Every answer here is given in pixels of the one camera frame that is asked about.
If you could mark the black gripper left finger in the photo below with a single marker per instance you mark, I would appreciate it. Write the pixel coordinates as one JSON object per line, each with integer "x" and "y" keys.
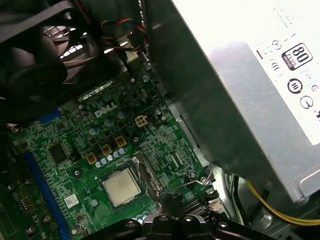
{"x": 166, "y": 205}

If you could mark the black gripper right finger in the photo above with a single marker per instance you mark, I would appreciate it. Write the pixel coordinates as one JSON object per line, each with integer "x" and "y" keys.
{"x": 178, "y": 203}

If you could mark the CPU with silver top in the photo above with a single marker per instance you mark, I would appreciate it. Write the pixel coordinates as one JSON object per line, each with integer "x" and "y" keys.
{"x": 121, "y": 186}

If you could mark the CPU socket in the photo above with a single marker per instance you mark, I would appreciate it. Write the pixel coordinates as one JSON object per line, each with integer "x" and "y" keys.
{"x": 137, "y": 175}

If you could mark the metal socket cover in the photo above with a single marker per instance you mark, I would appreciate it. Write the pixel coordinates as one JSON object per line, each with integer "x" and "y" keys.
{"x": 153, "y": 178}

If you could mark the metal locking lever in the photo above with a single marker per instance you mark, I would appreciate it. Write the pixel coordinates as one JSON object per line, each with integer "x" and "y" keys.
{"x": 210, "y": 172}

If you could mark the black PC case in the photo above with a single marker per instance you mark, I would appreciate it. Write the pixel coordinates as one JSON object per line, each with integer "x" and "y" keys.
{"x": 262, "y": 225}

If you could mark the white four-pin power socket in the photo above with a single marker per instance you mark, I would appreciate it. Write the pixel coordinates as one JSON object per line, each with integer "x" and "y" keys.
{"x": 140, "y": 121}

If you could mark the grey power supply unit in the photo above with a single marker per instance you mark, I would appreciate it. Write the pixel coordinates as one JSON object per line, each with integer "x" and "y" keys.
{"x": 225, "y": 112}

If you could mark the green motherboard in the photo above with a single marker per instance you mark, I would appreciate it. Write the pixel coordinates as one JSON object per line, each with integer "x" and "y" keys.
{"x": 75, "y": 140}

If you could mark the short blue expansion slot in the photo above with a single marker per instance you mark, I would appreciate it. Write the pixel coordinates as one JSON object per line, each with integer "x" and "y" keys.
{"x": 50, "y": 116}

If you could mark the black case fan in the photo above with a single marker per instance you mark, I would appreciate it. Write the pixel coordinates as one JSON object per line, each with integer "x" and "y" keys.
{"x": 37, "y": 62}

